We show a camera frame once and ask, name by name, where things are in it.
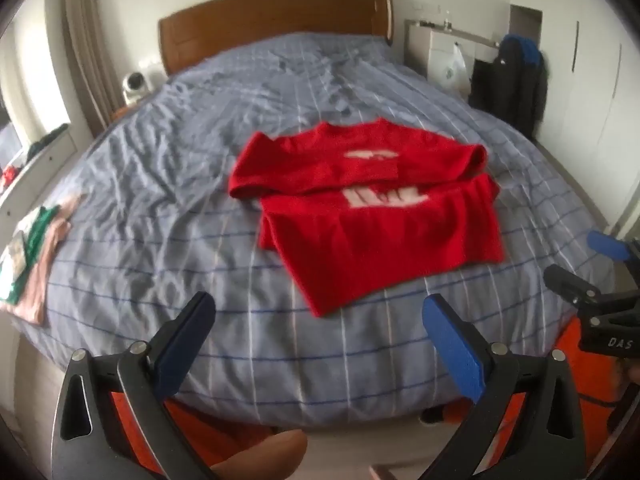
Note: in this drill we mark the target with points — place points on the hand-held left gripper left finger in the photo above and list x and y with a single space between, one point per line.
186 340

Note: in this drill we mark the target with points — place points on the beige curtain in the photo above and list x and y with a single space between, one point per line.
82 45

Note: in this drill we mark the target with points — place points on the green and white folded garment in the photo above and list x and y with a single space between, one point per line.
35 232

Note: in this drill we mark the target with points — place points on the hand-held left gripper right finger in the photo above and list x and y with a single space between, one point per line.
452 345

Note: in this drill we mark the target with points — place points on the pink folded garment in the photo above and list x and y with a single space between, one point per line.
47 265

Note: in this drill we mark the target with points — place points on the blue-grey checked blanket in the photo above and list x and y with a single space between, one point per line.
175 175

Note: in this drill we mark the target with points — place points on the wooden headboard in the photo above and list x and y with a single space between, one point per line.
270 25

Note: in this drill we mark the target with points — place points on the red sweater with white print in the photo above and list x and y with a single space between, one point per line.
380 240

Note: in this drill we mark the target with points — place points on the person's bare knee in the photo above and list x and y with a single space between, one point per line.
270 455

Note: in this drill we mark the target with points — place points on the white security camera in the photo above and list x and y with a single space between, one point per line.
134 86

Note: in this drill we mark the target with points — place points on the black and blue jacket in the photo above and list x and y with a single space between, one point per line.
510 90

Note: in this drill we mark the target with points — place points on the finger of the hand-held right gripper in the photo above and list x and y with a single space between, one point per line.
572 286
610 246

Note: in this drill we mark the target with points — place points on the orange cloth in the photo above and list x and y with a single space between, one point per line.
200 430

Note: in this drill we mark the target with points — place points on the white window ledge cabinet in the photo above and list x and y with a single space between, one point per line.
45 170

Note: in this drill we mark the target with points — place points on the white desk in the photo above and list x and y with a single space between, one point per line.
430 50

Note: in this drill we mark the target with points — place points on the white plastic bag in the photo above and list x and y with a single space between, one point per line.
454 67

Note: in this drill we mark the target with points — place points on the white wardrobe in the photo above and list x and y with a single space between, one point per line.
590 100

